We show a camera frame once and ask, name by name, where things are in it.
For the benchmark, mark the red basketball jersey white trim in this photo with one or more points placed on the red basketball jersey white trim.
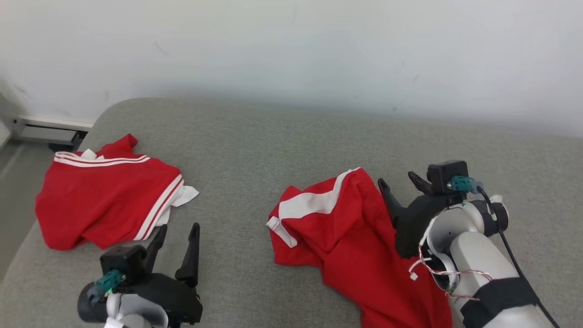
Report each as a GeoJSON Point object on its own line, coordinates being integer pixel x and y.
{"type": "Point", "coordinates": [100, 200]}

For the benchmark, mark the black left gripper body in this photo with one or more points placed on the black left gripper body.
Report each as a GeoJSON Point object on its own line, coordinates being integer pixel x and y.
{"type": "Point", "coordinates": [173, 298]}

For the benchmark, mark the grey fabric sofa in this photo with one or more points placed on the grey fabric sofa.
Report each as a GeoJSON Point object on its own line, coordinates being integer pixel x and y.
{"type": "Point", "coordinates": [282, 150]}

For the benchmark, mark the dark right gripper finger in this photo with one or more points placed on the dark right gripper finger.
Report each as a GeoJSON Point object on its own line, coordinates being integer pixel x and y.
{"type": "Point", "coordinates": [391, 200]}
{"type": "Point", "coordinates": [421, 184]}

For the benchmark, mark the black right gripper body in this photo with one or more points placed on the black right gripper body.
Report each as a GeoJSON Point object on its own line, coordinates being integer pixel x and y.
{"type": "Point", "coordinates": [412, 228]}

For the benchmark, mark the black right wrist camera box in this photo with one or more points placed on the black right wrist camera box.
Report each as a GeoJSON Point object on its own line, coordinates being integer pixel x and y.
{"type": "Point", "coordinates": [444, 173]}

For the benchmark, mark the white wall rail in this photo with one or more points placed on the white wall rail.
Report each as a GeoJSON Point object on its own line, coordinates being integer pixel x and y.
{"type": "Point", "coordinates": [45, 130]}

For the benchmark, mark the black block under rail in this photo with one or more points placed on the black block under rail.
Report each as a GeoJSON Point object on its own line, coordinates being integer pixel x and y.
{"type": "Point", "coordinates": [61, 146]}

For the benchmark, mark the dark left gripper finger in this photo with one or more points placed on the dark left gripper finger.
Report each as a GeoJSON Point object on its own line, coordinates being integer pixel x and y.
{"type": "Point", "coordinates": [157, 248]}
{"type": "Point", "coordinates": [192, 259]}

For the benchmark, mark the red shorts white stripe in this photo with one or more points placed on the red shorts white stripe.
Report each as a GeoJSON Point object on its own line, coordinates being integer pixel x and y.
{"type": "Point", "coordinates": [355, 246]}

